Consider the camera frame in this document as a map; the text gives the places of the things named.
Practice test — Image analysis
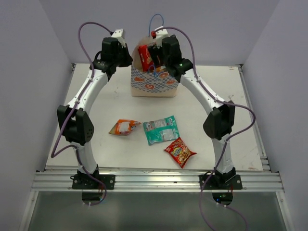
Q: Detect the large red fruit candy bag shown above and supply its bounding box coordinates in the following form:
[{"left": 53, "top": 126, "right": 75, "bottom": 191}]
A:
[{"left": 138, "top": 45, "right": 154, "bottom": 72}]

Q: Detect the orange white snack packet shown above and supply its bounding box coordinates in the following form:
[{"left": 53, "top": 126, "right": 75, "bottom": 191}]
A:
[{"left": 109, "top": 119, "right": 141, "bottom": 136}]

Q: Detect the teal white snack packet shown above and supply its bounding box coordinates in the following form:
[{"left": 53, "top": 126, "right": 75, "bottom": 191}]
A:
[{"left": 142, "top": 116, "right": 180, "bottom": 146}]

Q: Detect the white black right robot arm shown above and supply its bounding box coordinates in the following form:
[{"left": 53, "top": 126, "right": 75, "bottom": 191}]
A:
[{"left": 148, "top": 35, "right": 236, "bottom": 189}]

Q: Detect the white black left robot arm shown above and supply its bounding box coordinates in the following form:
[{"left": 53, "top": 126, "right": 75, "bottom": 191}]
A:
[{"left": 57, "top": 36, "right": 132, "bottom": 189}]

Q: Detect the blue checkered paper bag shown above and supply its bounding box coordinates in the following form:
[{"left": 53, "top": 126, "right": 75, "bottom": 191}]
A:
[{"left": 130, "top": 13, "right": 179, "bottom": 98}]

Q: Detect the small red snack packet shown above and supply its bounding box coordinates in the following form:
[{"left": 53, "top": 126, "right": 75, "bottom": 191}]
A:
[{"left": 164, "top": 137, "right": 197, "bottom": 168}]

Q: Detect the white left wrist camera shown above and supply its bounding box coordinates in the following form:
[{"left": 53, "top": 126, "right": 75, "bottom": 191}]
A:
[{"left": 111, "top": 29, "right": 126, "bottom": 48}]

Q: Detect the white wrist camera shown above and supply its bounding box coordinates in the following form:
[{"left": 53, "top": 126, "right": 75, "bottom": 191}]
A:
[
  {"left": 111, "top": 29, "right": 126, "bottom": 48},
  {"left": 150, "top": 26, "right": 169, "bottom": 48}
]

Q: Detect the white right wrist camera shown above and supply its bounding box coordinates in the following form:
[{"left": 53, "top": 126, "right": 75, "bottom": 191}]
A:
[{"left": 150, "top": 26, "right": 169, "bottom": 48}]

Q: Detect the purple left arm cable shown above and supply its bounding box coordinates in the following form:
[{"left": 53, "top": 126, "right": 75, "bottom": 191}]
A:
[{"left": 50, "top": 22, "right": 114, "bottom": 206}]

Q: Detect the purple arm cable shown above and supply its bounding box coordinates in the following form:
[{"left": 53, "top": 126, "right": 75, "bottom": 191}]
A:
[
  {"left": 50, "top": 22, "right": 114, "bottom": 206},
  {"left": 156, "top": 26, "right": 256, "bottom": 231}
]

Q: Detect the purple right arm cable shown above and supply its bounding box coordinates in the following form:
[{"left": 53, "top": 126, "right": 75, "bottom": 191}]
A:
[{"left": 156, "top": 26, "right": 256, "bottom": 231}]

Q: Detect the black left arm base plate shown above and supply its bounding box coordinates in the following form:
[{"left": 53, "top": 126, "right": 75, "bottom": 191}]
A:
[{"left": 70, "top": 170, "right": 116, "bottom": 190}]

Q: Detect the aluminium frame rail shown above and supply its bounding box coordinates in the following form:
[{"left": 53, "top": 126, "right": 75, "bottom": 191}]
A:
[{"left": 31, "top": 166, "right": 284, "bottom": 193}]

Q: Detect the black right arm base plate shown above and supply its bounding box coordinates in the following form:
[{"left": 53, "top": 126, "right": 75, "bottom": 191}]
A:
[{"left": 203, "top": 174, "right": 243, "bottom": 190}]

